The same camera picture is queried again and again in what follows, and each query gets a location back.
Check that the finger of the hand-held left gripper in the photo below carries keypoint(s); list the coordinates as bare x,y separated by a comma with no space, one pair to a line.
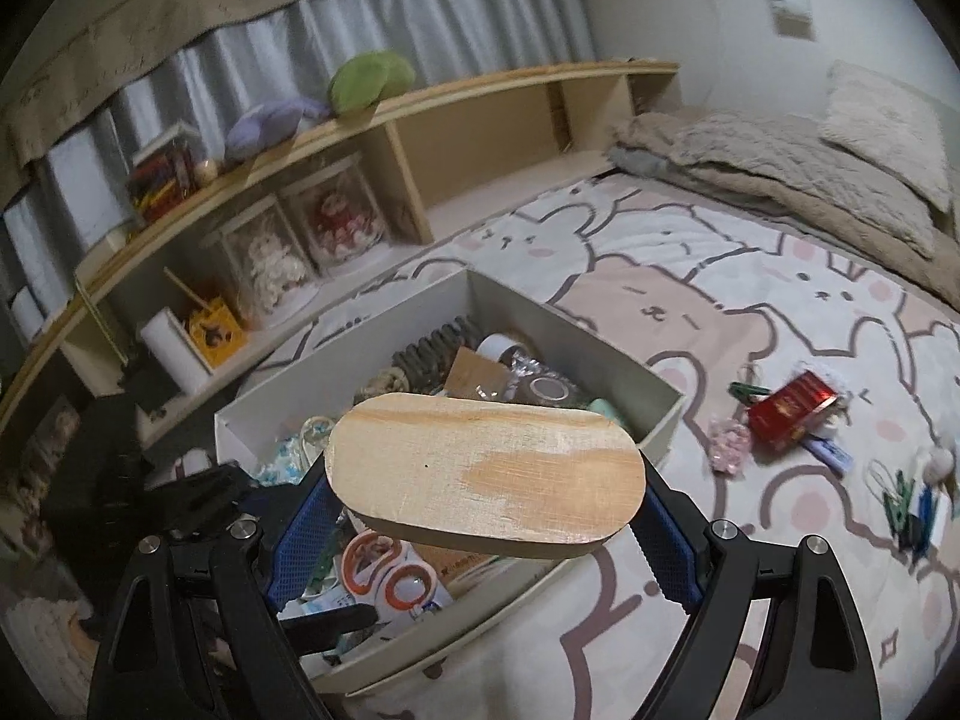
330,621

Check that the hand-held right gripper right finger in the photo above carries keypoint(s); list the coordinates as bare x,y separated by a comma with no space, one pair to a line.
667,547

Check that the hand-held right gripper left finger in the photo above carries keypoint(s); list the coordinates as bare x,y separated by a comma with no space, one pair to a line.
300,540

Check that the round wooden block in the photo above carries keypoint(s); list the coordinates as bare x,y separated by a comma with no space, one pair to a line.
487,465

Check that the white storage box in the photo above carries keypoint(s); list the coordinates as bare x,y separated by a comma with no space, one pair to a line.
570,315

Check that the clear box of coloured items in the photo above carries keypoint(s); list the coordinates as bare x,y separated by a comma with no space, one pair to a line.
161,180

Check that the orange and white packet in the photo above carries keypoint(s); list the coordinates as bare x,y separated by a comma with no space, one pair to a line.
390,574

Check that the floral printed packet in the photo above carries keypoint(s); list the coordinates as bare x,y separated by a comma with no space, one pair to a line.
292,450

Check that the pink bead packet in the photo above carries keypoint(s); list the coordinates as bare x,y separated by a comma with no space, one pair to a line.
729,446

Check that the white paper roll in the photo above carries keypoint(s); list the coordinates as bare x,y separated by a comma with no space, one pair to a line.
172,352

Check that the mint green item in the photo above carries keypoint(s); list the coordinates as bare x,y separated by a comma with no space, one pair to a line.
606,411

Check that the orange printed box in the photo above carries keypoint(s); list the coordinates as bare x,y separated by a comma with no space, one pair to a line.
214,334

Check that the green clothespin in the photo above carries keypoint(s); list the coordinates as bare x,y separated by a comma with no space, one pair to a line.
750,391
904,517

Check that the red packet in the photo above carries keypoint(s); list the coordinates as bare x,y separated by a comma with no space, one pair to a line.
787,409

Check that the light purple stick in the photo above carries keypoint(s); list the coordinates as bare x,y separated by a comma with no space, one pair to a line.
829,454

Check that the white elastic loop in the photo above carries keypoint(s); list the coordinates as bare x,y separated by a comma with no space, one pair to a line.
874,476

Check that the display dome with white flowers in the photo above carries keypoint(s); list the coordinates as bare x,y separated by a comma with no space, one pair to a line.
262,262

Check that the brown flat card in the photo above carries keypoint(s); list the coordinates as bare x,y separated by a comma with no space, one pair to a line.
476,371

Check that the white capped bottle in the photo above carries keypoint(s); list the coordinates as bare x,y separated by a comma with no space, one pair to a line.
499,349

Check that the bunny printed blanket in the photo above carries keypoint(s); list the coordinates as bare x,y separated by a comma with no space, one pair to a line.
750,300

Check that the white plush ball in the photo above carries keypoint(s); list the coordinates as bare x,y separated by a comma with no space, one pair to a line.
937,465

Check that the display dome with red flowers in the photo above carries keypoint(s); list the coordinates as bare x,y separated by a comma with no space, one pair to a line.
341,221

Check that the beige quilt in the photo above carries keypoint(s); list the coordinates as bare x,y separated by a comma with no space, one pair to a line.
840,229

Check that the purple plush toy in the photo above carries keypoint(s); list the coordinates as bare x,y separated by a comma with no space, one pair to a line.
262,127

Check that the grey folded blanket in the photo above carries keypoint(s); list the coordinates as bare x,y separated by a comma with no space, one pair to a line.
637,161

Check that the small knitted beige pillow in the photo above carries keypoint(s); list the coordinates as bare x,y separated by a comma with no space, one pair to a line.
787,165

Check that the green plush toy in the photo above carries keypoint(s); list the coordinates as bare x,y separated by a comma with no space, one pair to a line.
367,79

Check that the beige printed valance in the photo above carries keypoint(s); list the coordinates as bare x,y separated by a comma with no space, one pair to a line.
150,37

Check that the fluffy cream pillow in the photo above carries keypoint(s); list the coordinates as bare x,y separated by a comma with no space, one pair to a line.
885,127

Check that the long wooden shelf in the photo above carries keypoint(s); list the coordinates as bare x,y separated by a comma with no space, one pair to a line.
480,90

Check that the blue-grey curtain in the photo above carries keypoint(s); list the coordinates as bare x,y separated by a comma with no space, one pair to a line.
450,22

